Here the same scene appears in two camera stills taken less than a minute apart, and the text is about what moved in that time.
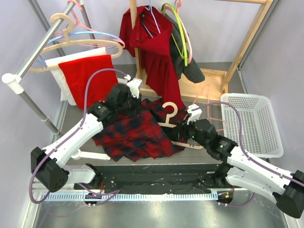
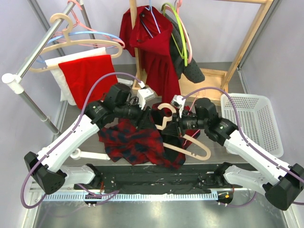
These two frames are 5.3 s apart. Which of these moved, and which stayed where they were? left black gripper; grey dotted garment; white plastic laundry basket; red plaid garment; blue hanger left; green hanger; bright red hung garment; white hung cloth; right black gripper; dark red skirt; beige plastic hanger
Moved: beige plastic hanger; right black gripper; left black gripper; red plaid garment
Stayed: green hanger; white plastic laundry basket; bright red hung garment; white hung cloth; dark red skirt; grey dotted garment; blue hanger left
